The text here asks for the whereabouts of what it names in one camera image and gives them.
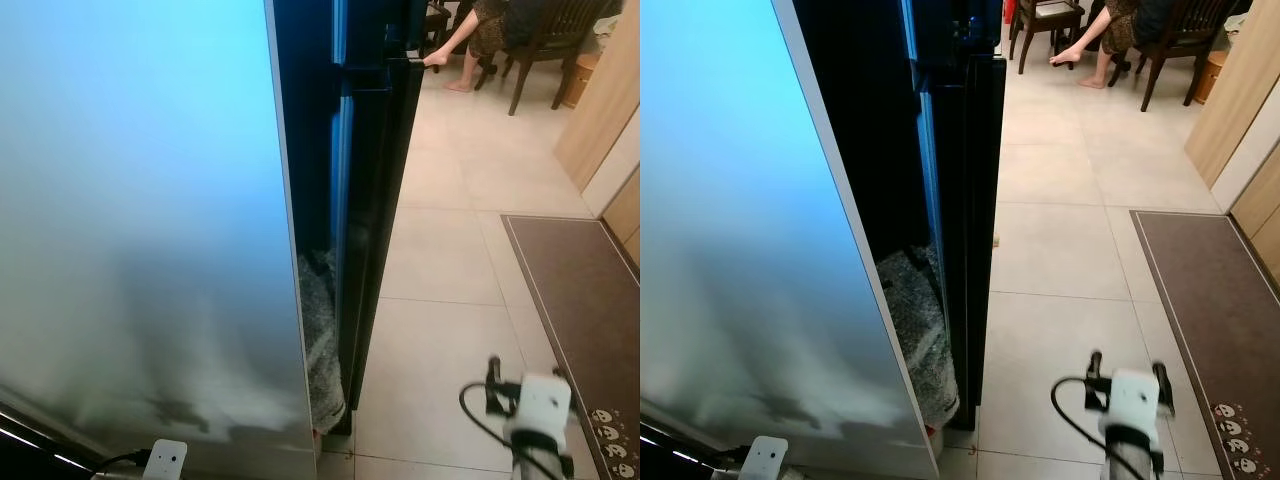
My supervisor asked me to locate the dark wooden chair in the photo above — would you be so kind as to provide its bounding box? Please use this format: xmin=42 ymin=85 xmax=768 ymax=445
xmin=478 ymin=0 xmax=613 ymax=116
xmin=425 ymin=0 xmax=453 ymax=51
xmin=1008 ymin=0 xmax=1087 ymax=76
xmin=1110 ymin=0 xmax=1251 ymax=113

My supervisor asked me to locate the light wooden cabinet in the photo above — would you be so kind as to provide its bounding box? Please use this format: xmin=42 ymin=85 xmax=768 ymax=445
xmin=1183 ymin=0 xmax=1280 ymax=251
xmin=553 ymin=0 xmax=641 ymax=266

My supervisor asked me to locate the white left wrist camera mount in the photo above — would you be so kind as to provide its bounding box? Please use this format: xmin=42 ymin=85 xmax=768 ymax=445
xmin=745 ymin=435 xmax=791 ymax=480
xmin=142 ymin=438 xmax=190 ymax=480

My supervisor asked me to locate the seated person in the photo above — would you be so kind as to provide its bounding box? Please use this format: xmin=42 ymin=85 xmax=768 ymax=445
xmin=423 ymin=0 xmax=531 ymax=93
xmin=1052 ymin=0 xmax=1176 ymax=91

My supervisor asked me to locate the brown floor mat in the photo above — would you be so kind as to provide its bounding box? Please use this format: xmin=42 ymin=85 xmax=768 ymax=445
xmin=1130 ymin=208 xmax=1280 ymax=480
xmin=500 ymin=213 xmax=641 ymax=480

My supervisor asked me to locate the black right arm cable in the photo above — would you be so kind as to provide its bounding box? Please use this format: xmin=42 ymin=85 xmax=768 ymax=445
xmin=459 ymin=382 xmax=536 ymax=480
xmin=1050 ymin=376 xmax=1131 ymax=480

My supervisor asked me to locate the fridge door with shelves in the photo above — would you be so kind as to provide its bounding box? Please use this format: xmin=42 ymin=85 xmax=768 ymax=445
xmin=915 ymin=50 xmax=1009 ymax=433
xmin=335 ymin=55 xmax=427 ymax=437

